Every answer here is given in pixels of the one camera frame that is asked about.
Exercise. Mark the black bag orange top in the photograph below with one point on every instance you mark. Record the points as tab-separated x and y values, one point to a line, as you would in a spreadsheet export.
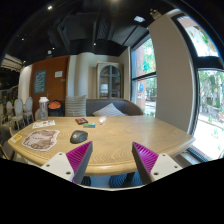
55	108

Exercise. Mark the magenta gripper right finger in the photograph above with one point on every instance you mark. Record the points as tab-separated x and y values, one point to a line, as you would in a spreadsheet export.
152	166

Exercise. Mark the dark grey computer mouse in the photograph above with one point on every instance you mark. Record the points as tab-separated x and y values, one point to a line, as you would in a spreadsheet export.
78	136

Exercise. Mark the white striped pillow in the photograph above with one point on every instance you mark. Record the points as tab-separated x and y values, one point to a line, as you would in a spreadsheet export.
109	110

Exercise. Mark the clear plastic shaker bottle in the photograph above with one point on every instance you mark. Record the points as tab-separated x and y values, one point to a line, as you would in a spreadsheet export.
43	103

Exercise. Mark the striped grey cushion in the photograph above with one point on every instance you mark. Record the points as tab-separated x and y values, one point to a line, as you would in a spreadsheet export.
75	106

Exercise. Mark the small teal green pack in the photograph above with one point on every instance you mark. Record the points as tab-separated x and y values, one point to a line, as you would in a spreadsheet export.
89	125

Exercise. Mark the grey upholstered sofa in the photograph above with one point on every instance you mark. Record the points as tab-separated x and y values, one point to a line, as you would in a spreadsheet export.
125	106

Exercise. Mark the white pink small object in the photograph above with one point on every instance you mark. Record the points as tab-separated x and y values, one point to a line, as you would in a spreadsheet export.
102	119

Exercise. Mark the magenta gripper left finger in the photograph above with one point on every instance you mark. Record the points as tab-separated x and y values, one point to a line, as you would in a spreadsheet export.
72	165

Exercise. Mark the white dining chair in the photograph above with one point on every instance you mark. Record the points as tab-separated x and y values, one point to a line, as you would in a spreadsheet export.
18	118
29	110

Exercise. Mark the irregular brown mouse pad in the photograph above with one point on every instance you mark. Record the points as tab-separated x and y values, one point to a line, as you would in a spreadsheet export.
41	140

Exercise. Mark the yellow sticker card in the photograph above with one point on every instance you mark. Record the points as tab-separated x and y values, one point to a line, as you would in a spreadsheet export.
15	138

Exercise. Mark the printed paper leaflet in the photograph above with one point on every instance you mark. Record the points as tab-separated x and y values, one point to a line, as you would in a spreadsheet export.
42	124

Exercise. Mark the arched wooden glass cabinet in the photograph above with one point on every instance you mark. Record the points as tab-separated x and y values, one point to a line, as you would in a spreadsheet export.
109	80

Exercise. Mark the white wall notice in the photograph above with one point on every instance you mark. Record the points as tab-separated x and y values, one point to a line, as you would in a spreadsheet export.
58	74

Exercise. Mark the blue wall poster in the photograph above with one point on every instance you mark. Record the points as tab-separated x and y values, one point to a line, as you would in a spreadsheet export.
39	83

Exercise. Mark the black red small box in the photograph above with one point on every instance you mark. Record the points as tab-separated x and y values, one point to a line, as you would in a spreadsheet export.
81	121

